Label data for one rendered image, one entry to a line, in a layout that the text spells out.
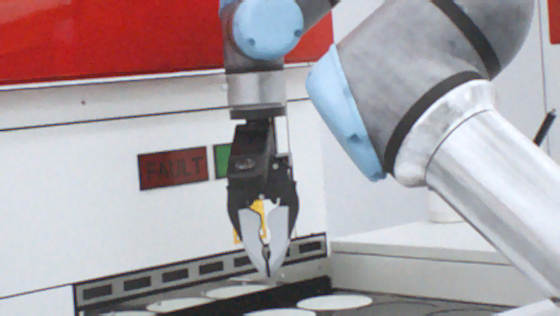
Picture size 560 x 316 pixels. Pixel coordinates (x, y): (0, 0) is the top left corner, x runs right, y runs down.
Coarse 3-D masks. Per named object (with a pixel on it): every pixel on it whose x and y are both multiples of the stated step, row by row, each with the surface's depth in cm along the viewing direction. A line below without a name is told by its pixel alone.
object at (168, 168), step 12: (156, 156) 170; (168, 156) 171; (180, 156) 173; (192, 156) 174; (204, 156) 175; (144, 168) 169; (156, 168) 170; (168, 168) 171; (180, 168) 173; (192, 168) 174; (204, 168) 175; (144, 180) 169; (156, 180) 170; (168, 180) 171; (180, 180) 173
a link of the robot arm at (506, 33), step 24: (336, 0) 153; (384, 0) 140; (456, 0) 112; (480, 0) 112; (504, 0) 112; (528, 0) 115; (480, 24) 112; (504, 24) 112; (528, 24) 115; (504, 48) 113
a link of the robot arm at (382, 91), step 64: (448, 0) 112; (320, 64) 115; (384, 64) 111; (448, 64) 111; (384, 128) 110; (448, 128) 108; (512, 128) 109; (448, 192) 109; (512, 192) 104; (512, 256) 105
